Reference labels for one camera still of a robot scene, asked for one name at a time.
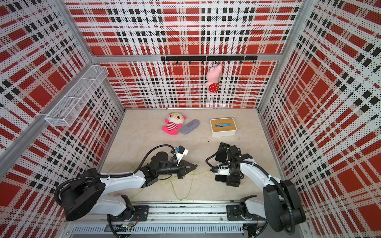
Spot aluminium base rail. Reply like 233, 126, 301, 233
63, 200, 310, 238

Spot black hook rail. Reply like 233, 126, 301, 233
160, 55, 258, 63

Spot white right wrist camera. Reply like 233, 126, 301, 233
211, 165, 230, 176

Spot pink pig plush toy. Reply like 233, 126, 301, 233
205, 64, 222, 93

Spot purple smartphone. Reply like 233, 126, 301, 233
215, 142, 230, 163

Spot green wired earphones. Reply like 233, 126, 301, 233
107, 162, 213, 201

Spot grey glasses case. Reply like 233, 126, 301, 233
181, 119, 200, 135

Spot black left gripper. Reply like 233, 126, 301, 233
157, 160, 196, 179

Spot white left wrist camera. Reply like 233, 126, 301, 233
175, 145, 189, 165

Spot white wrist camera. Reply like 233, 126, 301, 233
211, 165, 230, 176
175, 145, 189, 165

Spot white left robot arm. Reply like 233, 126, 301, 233
54, 145, 197, 221

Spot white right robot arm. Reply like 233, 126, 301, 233
205, 143, 306, 235

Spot pink white plush toy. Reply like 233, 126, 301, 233
162, 112, 187, 135

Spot white wooden tissue box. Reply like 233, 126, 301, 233
210, 118, 237, 137

